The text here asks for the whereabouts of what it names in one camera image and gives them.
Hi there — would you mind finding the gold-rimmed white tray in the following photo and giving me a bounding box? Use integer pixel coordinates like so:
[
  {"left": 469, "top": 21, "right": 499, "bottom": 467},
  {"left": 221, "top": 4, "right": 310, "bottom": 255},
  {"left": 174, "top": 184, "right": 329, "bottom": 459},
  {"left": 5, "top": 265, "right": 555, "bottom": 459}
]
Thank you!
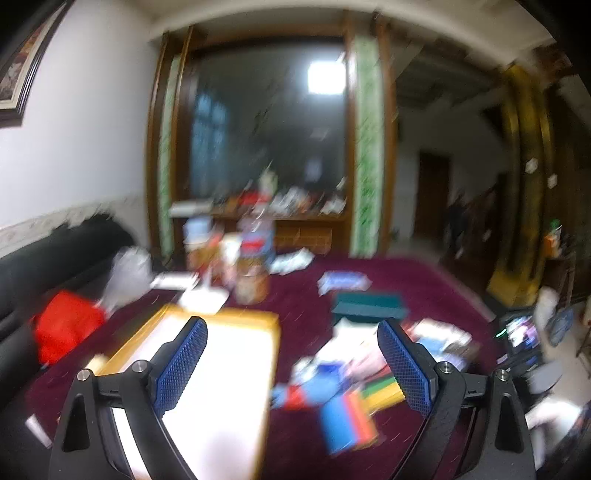
[{"left": 95, "top": 305, "right": 281, "bottom": 480}]

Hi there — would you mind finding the wooden sideboard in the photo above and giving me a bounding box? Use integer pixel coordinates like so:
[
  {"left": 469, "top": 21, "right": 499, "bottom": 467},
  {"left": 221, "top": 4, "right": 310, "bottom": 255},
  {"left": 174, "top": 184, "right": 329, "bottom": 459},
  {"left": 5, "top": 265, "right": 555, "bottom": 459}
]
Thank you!
[{"left": 210, "top": 203, "right": 349, "bottom": 257}]

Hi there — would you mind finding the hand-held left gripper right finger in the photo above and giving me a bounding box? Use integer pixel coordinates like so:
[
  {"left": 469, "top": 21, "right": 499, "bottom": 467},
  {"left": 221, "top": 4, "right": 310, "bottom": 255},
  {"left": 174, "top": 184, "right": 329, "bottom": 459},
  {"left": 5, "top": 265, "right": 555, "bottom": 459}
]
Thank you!
[{"left": 377, "top": 319, "right": 536, "bottom": 480}]

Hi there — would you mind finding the white booklet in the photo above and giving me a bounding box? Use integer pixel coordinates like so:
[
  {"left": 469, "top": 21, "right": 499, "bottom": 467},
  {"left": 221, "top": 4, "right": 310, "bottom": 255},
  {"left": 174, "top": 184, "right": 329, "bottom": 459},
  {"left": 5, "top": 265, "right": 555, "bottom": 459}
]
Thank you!
[{"left": 150, "top": 271, "right": 200, "bottom": 291}]

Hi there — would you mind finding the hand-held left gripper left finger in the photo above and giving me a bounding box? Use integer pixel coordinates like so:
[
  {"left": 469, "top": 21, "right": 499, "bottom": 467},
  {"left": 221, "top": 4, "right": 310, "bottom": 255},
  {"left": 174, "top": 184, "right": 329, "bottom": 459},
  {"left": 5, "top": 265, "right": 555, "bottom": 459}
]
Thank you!
[{"left": 48, "top": 316, "right": 208, "bottom": 480}]

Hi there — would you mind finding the teal box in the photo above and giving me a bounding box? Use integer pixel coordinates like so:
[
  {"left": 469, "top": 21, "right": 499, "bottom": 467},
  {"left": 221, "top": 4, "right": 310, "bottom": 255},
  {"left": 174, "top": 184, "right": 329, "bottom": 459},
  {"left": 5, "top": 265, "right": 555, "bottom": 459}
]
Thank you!
[{"left": 332, "top": 292, "right": 409, "bottom": 324}]

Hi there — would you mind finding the framed wall picture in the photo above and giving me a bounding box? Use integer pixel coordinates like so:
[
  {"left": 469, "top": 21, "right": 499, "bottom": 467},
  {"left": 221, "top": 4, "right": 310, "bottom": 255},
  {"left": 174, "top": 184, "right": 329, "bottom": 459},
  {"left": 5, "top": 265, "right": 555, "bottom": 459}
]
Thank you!
[{"left": 0, "top": 0, "right": 75, "bottom": 127}]

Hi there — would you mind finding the maroon tablecloth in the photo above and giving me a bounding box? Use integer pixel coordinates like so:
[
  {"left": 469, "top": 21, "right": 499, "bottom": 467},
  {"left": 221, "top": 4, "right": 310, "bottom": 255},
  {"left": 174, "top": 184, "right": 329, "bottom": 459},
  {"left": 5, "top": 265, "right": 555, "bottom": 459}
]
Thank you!
[{"left": 0, "top": 256, "right": 509, "bottom": 480}]

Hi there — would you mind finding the black sofa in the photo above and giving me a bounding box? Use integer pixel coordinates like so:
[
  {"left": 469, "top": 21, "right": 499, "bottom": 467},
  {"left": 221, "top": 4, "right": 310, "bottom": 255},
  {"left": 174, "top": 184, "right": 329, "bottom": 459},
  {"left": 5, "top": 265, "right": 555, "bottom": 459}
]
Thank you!
[{"left": 0, "top": 219, "right": 137, "bottom": 411}]

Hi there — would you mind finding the stack of coloured felt sheets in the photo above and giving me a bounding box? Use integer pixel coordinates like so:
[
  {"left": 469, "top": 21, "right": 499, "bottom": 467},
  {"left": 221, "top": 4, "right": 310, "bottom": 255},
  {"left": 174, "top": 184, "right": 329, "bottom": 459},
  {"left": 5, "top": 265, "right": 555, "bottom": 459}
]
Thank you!
[{"left": 321, "top": 376, "right": 409, "bottom": 457}]

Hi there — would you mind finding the round brown jar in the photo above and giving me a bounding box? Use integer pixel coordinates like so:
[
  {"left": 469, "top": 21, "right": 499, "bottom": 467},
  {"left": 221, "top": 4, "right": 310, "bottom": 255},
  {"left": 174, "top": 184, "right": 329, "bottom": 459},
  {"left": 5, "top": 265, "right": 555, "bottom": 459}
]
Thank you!
[{"left": 235, "top": 268, "right": 271, "bottom": 305}]

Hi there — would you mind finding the cluster of jars and tins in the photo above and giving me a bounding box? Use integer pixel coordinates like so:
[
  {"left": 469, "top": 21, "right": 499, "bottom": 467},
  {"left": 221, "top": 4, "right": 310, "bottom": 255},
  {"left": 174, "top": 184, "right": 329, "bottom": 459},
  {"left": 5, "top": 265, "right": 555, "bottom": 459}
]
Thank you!
[{"left": 182, "top": 217, "right": 278, "bottom": 287}]

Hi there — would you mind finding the blue and white packet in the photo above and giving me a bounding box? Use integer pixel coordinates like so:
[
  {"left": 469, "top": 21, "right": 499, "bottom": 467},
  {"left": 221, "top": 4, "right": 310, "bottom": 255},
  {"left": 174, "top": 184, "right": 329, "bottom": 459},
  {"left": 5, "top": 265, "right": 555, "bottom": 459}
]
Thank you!
[{"left": 318, "top": 271, "right": 371, "bottom": 296}]

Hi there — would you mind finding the brown wooden door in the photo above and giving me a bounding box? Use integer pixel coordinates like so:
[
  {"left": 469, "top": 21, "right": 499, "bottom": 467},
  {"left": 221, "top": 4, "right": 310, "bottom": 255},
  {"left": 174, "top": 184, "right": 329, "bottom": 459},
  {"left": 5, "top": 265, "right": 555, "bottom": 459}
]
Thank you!
[{"left": 414, "top": 151, "right": 452, "bottom": 241}]

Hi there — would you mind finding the wooden framed glass panel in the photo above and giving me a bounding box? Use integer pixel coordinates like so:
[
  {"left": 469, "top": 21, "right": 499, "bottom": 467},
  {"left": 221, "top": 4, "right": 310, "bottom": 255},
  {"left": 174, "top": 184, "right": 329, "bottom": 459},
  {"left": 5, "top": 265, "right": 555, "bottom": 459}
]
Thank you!
[{"left": 147, "top": 23, "right": 399, "bottom": 259}]

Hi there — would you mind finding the red plastic bag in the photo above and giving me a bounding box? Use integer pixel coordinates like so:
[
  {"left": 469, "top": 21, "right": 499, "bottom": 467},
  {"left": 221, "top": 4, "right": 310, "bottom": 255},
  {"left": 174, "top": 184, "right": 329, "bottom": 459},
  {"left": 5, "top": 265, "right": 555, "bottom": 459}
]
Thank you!
[{"left": 31, "top": 291, "right": 106, "bottom": 366}]

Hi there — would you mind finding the clear plastic bag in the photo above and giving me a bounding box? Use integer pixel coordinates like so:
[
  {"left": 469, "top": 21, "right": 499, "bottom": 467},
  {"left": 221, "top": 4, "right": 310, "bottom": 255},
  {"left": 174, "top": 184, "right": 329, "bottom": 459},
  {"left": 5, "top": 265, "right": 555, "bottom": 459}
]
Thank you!
[{"left": 99, "top": 247, "right": 153, "bottom": 317}]

